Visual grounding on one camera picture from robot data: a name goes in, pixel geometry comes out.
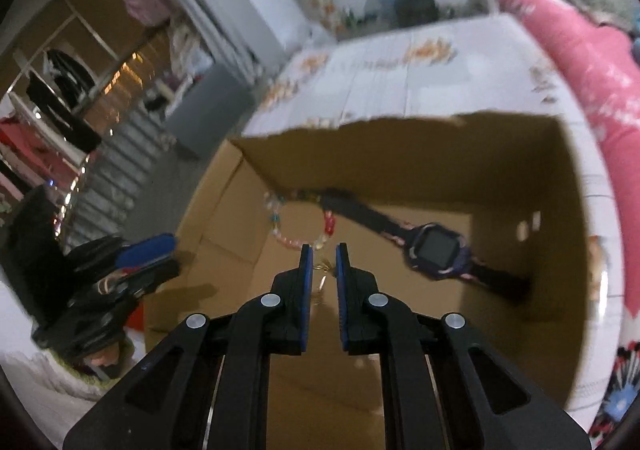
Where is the gold butterfly pendant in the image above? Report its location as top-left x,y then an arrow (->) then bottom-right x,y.
311,258 -> 335,304

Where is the black purple smartwatch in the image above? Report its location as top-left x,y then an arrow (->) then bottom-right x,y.
319,191 -> 534,306

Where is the grey storage box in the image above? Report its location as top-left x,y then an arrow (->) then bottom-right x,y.
165,64 -> 255,158

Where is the brown cardboard box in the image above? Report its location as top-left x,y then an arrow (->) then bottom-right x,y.
143,112 -> 589,450

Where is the wooden wardrobe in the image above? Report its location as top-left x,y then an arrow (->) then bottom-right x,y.
1,0 -> 169,208

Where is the pink hanging bag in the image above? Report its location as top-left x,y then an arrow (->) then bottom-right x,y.
123,0 -> 172,28

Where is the white floral bed sheet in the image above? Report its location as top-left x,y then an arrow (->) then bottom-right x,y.
242,14 -> 624,427

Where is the pink floral blanket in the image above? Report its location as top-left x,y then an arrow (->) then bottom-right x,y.
498,0 -> 639,449

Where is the multicolour bead bracelet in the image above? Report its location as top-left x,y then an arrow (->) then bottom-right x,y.
263,189 -> 338,252

